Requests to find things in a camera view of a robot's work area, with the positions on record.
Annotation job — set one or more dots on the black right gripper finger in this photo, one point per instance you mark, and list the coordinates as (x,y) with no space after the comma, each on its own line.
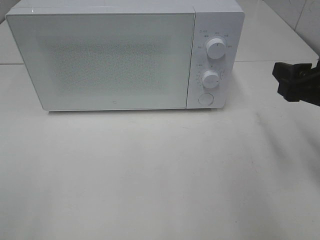
(306,91)
(295,73)

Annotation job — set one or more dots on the white microwave knob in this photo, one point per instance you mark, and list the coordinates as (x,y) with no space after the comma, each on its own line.
(210,79)
(216,47)

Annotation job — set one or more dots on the round white door button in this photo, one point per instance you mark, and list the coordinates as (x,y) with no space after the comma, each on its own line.
(206,99)

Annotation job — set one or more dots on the white microwave door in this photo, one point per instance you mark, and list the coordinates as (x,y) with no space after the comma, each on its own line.
(80,62)

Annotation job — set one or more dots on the white microwave oven body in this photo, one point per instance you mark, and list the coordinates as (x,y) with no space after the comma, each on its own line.
(212,18)

